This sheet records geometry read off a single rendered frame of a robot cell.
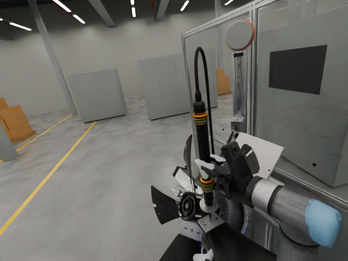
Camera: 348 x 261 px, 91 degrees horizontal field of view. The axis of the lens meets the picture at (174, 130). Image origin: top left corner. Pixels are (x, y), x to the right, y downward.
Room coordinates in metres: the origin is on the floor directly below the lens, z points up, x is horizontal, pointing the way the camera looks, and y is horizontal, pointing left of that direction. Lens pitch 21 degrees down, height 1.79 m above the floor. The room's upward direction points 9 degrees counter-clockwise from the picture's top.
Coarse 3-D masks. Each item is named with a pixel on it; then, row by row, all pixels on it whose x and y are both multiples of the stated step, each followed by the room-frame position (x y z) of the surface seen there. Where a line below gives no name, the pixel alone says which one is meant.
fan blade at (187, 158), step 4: (188, 140) 0.83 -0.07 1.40; (188, 144) 0.81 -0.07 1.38; (184, 148) 0.90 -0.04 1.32; (188, 148) 0.79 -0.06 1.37; (188, 152) 0.78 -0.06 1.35; (184, 156) 0.89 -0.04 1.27; (188, 156) 0.76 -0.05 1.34; (184, 160) 0.90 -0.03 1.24; (188, 160) 0.75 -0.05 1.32; (188, 164) 0.74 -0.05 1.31; (188, 168) 0.74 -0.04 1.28
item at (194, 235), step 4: (184, 224) 0.54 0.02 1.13; (188, 224) 0.54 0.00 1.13; (192, 224) 0.54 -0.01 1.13; (196, 224) 0.54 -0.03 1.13; (184, 228) 0.53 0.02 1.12; (188, 228) 0.53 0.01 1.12; (192, 228) 0.53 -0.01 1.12; (196, 228) 0.53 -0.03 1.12; (200, 228) 0.53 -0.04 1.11; (184, 232) 0.53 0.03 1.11; (188, 232) 0.52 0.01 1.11; (196, 232) 0.52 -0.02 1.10; (200, 232) 0.52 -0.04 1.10; (188, 236) 0.51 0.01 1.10; (192, 236) 0.51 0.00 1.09; (196, 236) 0.51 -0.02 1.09; (200, 236) 0.51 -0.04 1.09
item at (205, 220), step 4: (204, 216) 0.52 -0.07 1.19; (208, 216) 0.52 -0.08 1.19; (212, 216) 0.51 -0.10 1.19; (216, 216) 0.51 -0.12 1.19; (200, 220) 0.50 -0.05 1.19; (204, 220) 0.50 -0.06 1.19; (208, 220) 0.50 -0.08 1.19; (212, 220) 0.50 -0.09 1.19; (216, 220) 0.50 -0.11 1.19; (220, 220) 0.49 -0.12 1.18; (200, 224) 0.48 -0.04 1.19; (204, 224) 0.48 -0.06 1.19; (208, 224) 0.48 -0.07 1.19; (212, 224) 0.48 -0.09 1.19; (216, 224) 0.48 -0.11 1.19; (204, 228) 0.47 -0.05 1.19; (208, 228) 0.46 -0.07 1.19; (212, 228) 0.46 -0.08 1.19
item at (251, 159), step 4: (244, 144) 0.65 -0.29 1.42; (244, 148) 0.62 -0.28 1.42; (248, 148) 0.59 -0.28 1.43; (244, 152) 0.59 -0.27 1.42; (248, 152) 0.56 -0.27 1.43; (252, 152) 0.54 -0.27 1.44; (244, 156) 0.56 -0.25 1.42; (248, 156) 0.54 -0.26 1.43; (252, 156) 0.52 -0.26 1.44; (248, 160) 0.52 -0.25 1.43; (252, 160) 0.50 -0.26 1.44; (256, 160) 0.49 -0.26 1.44; (248, 164) 0.50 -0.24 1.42; (252, 164) 0.48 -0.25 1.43; (256, 164) 0.47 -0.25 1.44; (252, 168) 0.47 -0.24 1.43; (256, 168) 0.46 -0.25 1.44; (252, 172) 0.45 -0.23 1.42; (256, 172) 0.44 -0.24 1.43
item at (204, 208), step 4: (216, 184) 0.52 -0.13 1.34; (200, 200) 0.51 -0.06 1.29; (204, 200) 0.51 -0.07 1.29; (216, 200) 0.50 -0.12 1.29; (200, 204) 0.49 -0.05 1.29; (204, 204) 0.49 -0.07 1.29; (216, 204) 0.48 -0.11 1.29; (204, 208) 0.47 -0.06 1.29; (208, 208) 0.47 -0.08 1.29; (212, 208) 0.46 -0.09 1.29; (216, 208) 0.46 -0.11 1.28; (208, 212) 0.46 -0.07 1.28; (212, 212) 0.46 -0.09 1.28
